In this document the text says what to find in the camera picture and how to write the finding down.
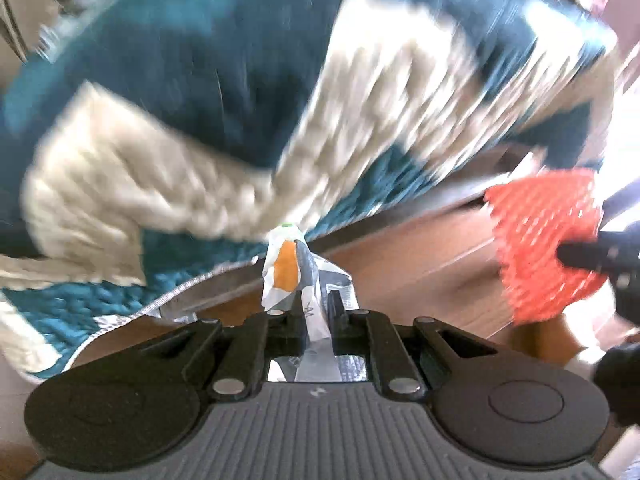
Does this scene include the orange foam fruit net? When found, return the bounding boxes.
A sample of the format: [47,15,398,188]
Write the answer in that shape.
[484,169,605,324]

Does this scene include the teal and cream quilt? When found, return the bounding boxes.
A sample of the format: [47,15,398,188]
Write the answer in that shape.
[1,0,620,382]

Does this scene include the white orange snack wrapper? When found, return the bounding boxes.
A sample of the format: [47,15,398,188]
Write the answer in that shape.
[262,223,368,382]

